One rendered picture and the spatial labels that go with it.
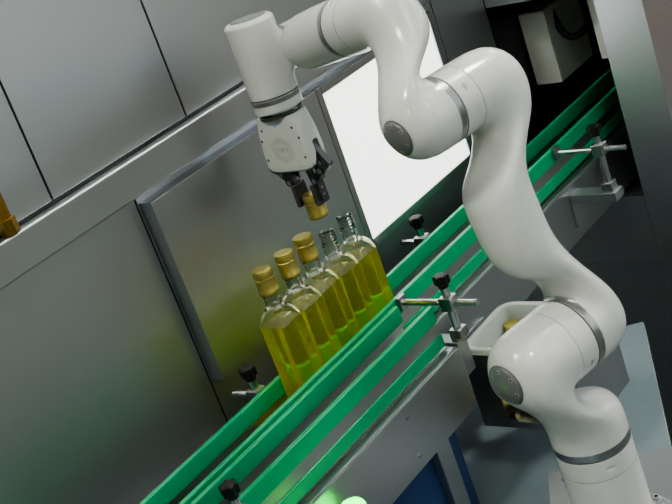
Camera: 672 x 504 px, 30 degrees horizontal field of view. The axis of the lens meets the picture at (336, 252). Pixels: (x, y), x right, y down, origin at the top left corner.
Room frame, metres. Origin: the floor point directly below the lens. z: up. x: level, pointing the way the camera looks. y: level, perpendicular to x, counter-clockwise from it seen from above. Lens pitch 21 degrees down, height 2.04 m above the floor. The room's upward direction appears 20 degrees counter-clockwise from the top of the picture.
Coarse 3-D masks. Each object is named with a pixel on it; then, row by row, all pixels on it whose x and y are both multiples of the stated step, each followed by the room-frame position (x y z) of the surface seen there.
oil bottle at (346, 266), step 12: (324, 264) 2.03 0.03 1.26; (336, 264) 2.02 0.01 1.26; (348, 264) 2.02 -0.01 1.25; (348, 276) 2.01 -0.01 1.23; (360, 276) 2.04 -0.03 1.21; (348, 288) 2.01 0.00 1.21; (360, 288) 2.03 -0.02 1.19; (348, 300) 2.01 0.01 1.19; (360, 300) 2.02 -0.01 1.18; (360, 312) 2.01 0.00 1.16; (372, 312) 2.03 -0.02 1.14; (360, 324) 2.01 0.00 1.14
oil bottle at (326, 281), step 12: (312, 276) 1.99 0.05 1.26; (324, 276) 1.98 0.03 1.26; (336, 276) 2.00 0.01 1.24; (324, 288) 1.97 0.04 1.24; (336, 288) 1.99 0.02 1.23; (324, 300) 1.97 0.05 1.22; (336, 300) 1.98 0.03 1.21; (336, 312) 1.97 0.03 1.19; (348, 312) 1.99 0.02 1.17; (336, 324) 1.97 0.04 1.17; (348, 324) 1.99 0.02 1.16; (348, 336) 1.98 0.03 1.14
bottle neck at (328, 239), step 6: (324, 228) 2.05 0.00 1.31; (330, 228) 2.04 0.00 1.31; (318, 234) 2.04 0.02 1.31; (324, 234) 2.03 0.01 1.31; (330, 234) 2.03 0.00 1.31; (324, 240) 2.03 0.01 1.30; (330, 240) 2.03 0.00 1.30; (336, 240) 2.04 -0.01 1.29; (324, 246) 2.03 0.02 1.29; (330, 246) 2.03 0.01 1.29; (336, 246) 2.03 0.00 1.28; (324, 252) 2.04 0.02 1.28; (330, 252) 2.03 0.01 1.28; (336, 252) 2.03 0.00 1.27; (330, 258) 2.03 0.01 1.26
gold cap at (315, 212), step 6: (306, 192) 2.06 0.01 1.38; (306, 198) 2.03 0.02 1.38; (312, 198) 2.03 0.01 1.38; (306, 204) 2.04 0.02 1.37; (312, 204) 2.03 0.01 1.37; (324, 204) 2.04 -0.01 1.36; (312, 210) 2.03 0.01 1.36; (318, 210) 2.03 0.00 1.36; (324, 210) 2.03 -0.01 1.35; (312, 216) 2.03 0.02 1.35; (318, 216) 2.03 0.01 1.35; (324, 216) 2.03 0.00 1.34
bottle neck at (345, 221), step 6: (336, 216) 2.09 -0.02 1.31; (342, 216) 2.10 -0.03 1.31; (348, 216) 2.07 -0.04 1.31; (342, 222) 2.07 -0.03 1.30; (348, 222) 2.07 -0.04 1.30; (354, 222) 2.08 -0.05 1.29; (342, 228) 2.08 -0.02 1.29; (348, 228) 2.07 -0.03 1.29; (354, 228) 2.08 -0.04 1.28; (342, 234) 2.08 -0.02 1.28; (348, 234) 2.07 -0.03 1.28; (354, 234) 2.07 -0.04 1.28; (348, 240) 2.07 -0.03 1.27; (354, 240) 2.07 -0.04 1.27
